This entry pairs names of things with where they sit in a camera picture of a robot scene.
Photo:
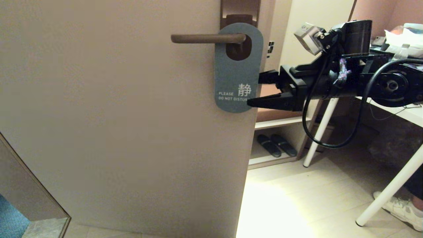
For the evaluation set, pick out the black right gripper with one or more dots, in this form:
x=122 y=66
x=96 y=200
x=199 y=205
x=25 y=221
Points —
x=297 y=86

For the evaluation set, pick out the blue do-not-disturb door sign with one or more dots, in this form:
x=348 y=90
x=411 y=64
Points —
x=234 y=72

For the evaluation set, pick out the beige room door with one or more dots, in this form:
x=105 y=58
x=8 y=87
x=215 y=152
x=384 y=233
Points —
x=115 y=132

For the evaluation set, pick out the brown door lock plate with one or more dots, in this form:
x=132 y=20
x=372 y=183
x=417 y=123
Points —
x=239 y=8

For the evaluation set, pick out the brown bench cushion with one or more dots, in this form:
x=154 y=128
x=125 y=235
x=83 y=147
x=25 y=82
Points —
x=277 y=115

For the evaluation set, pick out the dark slipper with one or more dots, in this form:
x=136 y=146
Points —
x=284 y=145
x=268 y=146

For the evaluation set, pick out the brown waste bin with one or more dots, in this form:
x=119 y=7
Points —
x=327 y=135

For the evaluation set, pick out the cream wardrobe bench unit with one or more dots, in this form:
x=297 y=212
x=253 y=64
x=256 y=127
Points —
x=310 y=13

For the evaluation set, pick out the clear plastic water bottle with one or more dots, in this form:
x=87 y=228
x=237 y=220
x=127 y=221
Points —
x=401 y=53

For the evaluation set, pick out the white plastic bag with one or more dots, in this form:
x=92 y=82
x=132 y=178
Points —
x=403 y=38

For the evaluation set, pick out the white table with round legs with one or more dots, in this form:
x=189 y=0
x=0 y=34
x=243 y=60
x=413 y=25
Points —
x=413 y=115

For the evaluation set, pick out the white sneaker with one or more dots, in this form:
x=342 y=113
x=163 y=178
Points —
x=400 y=210

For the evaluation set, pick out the person leg in dark trousers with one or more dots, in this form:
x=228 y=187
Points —
x=416 y=191

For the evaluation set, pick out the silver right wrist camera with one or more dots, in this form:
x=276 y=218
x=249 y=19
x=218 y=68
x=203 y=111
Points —
x=307 y=38

